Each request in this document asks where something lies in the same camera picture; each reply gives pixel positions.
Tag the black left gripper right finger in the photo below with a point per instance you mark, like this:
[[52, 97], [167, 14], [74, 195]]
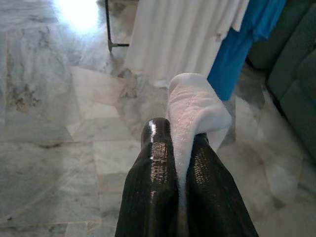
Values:
[[214, 197]]

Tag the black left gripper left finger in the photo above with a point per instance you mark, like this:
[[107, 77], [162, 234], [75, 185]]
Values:
[[148, 192]]

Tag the blue t-shirt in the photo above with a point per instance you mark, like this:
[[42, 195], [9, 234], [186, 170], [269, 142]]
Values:
[[229, 61]]

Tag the dark green sofa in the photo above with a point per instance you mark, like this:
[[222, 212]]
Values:
[[296, 86]]

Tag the off-white t-shirt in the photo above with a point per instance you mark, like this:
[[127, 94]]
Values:
[[172, 37]]

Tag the black metal clothes rack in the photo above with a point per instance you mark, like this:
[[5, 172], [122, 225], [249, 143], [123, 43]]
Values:
[[107, 24]]

